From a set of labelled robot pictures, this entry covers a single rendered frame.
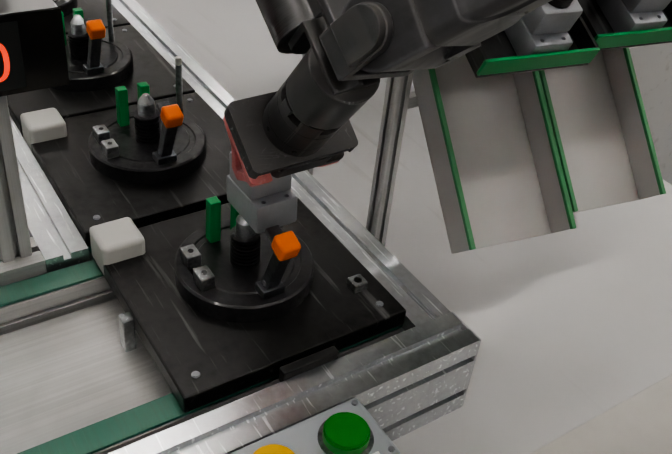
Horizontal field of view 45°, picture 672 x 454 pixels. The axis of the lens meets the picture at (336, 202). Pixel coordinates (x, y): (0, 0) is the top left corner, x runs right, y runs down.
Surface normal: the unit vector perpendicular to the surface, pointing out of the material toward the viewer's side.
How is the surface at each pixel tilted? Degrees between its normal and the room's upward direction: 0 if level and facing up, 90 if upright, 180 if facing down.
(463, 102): 45
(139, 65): 0
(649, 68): 90
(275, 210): 89
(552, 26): 115
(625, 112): 90
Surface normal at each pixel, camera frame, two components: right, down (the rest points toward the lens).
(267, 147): 0.39, -0.32
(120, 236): 0.09, -0.81
